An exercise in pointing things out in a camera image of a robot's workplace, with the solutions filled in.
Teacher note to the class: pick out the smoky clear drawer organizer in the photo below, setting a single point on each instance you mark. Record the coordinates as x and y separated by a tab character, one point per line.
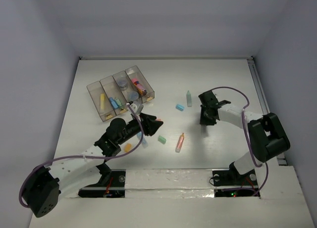
110	88

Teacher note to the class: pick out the green highlighter cap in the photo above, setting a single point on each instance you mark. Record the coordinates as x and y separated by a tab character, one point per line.
161	139

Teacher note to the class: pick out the orange yellow highlighter cap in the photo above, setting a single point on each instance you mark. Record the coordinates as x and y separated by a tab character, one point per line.
127	147

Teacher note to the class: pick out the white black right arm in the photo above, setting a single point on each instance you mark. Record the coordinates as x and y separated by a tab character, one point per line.
264	133

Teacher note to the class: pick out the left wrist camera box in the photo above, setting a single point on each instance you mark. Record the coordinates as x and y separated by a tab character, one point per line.
135	107

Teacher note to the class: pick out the pink capped pen tube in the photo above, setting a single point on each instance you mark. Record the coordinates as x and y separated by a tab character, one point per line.
140	88

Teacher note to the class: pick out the blue highlighter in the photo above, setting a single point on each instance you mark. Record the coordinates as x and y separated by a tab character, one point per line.
144	142
113	103

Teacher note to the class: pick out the orange highlighter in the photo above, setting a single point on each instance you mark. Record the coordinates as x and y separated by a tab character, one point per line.
179	143

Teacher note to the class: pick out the yellow highlighter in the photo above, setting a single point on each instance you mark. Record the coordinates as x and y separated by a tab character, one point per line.
102	103

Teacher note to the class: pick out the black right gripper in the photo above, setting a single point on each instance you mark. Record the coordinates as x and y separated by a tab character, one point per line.
203	121

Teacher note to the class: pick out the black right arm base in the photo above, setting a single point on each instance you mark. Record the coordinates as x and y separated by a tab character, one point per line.
231	177

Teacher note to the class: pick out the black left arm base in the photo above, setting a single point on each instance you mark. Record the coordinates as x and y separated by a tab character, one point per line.
111	179

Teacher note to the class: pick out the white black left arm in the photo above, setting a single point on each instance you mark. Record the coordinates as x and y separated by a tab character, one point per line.
55	179

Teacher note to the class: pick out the clear paperclip jar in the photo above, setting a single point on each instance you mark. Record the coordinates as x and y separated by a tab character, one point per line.
122	83
133	96

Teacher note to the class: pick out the green capped highlighter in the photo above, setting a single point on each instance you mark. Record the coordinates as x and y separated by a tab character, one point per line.
118	102

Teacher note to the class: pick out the green highlighter with tip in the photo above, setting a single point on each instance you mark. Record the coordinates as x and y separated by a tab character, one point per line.
189	99

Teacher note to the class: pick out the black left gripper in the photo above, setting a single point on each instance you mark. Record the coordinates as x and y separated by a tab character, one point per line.
144	123

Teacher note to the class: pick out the blue highlighter cap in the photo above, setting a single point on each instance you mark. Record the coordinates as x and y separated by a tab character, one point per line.
179	107

